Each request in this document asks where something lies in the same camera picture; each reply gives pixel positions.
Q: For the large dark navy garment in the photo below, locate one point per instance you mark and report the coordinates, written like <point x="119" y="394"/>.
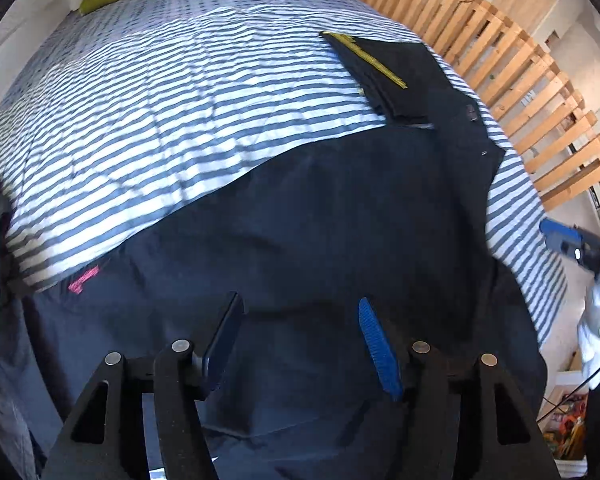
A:
<point x="305" y="235"/>

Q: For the folded black yellow-striped garment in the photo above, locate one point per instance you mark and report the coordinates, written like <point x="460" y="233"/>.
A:
<point x="405" y="75"/>

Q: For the person's right hand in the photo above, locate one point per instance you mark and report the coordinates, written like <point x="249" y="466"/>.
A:
<point x="597" y="325"/>

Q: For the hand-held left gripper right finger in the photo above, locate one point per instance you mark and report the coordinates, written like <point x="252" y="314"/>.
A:
<point x="377" y="345"/>

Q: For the wooden slat railing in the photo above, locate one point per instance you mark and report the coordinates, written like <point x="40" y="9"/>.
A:
<point x="505" y="45"/>

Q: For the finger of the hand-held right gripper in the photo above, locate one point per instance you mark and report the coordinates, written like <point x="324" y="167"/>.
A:
<point x="560" y="237"/>

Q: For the grey-blue garment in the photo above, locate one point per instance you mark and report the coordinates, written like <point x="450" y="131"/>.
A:
<point x="5" y="400"/>

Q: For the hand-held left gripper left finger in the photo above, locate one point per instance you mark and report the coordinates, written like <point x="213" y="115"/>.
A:
<point x="225" y="340"/>

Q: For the box with colourful print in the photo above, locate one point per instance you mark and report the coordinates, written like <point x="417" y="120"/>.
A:
<point x="565" y="420"/>

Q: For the blue white striped blanket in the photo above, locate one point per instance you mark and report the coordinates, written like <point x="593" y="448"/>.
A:
<point x="180" y="110"/>

